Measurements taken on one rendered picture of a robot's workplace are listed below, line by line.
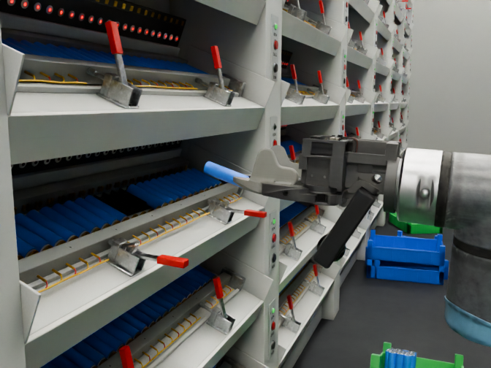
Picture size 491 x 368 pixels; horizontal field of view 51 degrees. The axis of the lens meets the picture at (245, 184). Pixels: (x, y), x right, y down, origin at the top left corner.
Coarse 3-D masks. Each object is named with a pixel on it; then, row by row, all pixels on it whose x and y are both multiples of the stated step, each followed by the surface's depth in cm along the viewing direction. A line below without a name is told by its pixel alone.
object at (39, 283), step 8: (224, 200) 92; (184, 216) 78; (168, 224) 73; (176, 224) 75; (152, 232) 69; (160, 232) 71; (136, 240) 65; (104, 256) 60; (80, 264) 56; (88, 264) 57; (64, 272) 53; (72, 272) 55; (40, 280) 50; (48, 280) 51
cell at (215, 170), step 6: (210, 162) 71; (204, 168) 71; (210, 168) 70; (216, 168) 70; (222, 168) 70; (210, 174) 71; (216, 174) 70; (222, 174) 70; (228, 174) 70; (234, 174) 69; (240, 174) 70; (228, 180) 70
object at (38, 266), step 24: (216, 192) 88; (144, 216) 69; (168, 216) 73; (192, 216) 78; (72, 240) 56; (96, 240) 58; (24, 264) 49; (48, 264) 51; (72, 264) 55; (96, 264) 56; (48, 288) 50
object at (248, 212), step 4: (228, 204) 83; (224, 208) 83; (228, 208) 84; (236, 212) 83; (240, 212) 82; (244, 212) 82; (248, 212) 82; (252, 212) 82; (256, 212) 81; (260, 212) 81; (264, 212) 81; (256, 216) 81; (260, 216) 81; (264, 216) 81
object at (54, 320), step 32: (128, 160) 83; (192, 160) 102; (224, 160) 100; (192, 224) 78; (256, 224) 99; (192, 256) 72; (32, 288) 42; (64, 288) 52; (96, 288) 54; (128, 288) 57; (160, 288) 66; (32, 320) 42; (64, 320) 47; (96, 320) 53; (32, 352) 45
